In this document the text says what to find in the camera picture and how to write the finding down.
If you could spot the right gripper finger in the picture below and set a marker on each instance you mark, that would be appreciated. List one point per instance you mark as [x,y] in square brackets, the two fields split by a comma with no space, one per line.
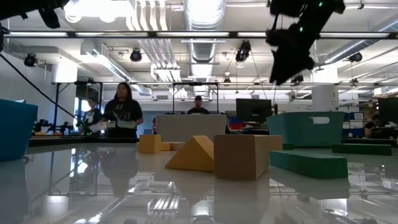
[283,68]
[306,64]

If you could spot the translucent white plastic bin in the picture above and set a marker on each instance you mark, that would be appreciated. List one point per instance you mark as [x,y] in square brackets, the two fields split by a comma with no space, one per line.
[189,127]

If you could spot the yellow triangular wooden block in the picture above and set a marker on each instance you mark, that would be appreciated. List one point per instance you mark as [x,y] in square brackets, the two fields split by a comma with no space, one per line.
[192,157]

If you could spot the yellow rectangular wooden block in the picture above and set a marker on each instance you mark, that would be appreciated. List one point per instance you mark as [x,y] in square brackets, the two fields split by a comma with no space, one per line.
[165,146]

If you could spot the yellow wooden cube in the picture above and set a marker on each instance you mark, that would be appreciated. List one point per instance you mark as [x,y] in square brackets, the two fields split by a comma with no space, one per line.
[150,143]

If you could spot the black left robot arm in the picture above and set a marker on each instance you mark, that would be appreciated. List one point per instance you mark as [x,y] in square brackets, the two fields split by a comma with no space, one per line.
[25,6]

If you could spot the background black robot arm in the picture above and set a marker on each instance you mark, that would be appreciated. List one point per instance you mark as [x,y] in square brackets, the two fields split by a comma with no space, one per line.
[46,126]

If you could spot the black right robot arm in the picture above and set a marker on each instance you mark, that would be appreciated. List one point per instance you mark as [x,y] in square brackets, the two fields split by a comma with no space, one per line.
[311,12]

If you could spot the white round pillar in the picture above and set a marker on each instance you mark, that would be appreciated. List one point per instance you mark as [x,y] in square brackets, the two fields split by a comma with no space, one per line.
[325,93]

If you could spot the black ceiling spotlight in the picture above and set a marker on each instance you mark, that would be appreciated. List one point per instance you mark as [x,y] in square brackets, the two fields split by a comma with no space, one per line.
[136,55]
[243,52]
[355,57]
[30,60]

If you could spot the black computer monitor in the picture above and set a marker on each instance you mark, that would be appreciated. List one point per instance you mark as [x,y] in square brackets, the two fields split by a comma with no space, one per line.
[388,110]
[253,110]

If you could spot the black overhead light beam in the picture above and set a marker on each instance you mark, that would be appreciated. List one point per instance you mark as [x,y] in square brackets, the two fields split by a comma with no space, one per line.
[233,34]

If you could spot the teal green plastic bin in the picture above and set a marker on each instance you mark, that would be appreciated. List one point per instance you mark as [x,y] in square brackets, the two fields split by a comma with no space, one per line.
[298,130]

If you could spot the blue storage crate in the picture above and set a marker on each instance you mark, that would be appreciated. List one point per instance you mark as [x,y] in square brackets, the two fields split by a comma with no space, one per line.
[237,120]

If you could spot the red storage crate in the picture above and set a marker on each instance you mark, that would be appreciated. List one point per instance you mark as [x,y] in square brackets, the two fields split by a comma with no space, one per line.
[237,126]

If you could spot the person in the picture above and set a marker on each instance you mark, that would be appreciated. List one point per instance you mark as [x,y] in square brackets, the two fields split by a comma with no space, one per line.
[198,109]
[371,126]
[122,112]
[92,116]

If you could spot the green rectangular wooden block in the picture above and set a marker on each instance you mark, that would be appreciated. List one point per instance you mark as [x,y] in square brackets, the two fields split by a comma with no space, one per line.
[362,149]
[308,165]

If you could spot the blue plastic bin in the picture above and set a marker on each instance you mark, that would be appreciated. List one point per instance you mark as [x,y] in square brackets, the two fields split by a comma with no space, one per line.
[15,130]

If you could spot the silver ceiling air duct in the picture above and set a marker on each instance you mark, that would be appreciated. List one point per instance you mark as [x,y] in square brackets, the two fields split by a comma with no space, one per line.
[203,46]

